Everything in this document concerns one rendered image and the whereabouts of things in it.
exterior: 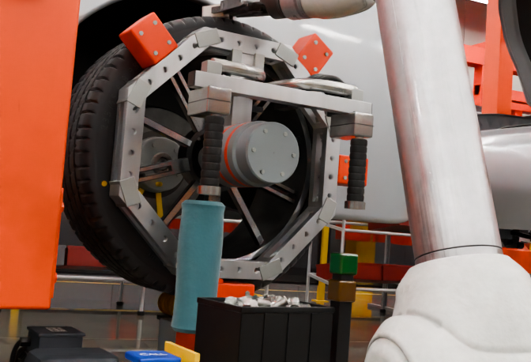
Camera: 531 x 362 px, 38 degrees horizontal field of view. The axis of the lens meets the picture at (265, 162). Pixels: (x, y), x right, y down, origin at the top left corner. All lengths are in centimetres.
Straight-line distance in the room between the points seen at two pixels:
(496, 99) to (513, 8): 104
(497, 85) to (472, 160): 527
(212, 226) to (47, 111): 38
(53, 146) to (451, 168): 79
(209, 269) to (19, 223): 37
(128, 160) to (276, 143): 31
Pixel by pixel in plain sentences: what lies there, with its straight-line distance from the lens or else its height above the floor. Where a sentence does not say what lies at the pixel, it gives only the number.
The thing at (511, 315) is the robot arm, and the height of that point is 62.
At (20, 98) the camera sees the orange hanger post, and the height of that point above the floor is 89.
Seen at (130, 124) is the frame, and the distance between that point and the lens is 159.
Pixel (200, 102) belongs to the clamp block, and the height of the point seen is 92.
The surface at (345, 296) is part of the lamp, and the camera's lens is 144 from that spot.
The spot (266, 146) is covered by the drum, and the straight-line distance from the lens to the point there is 156.
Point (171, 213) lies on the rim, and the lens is 173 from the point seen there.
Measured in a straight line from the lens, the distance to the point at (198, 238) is 151.
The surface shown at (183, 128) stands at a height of 96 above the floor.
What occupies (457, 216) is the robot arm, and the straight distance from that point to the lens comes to 88.
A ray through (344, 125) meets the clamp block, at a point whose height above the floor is 92.
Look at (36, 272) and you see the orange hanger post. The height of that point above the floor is 59.
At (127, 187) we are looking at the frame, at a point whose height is 76.
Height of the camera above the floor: 69
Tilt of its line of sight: 5 degrees up
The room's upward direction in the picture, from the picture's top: 4 degrees clockwise
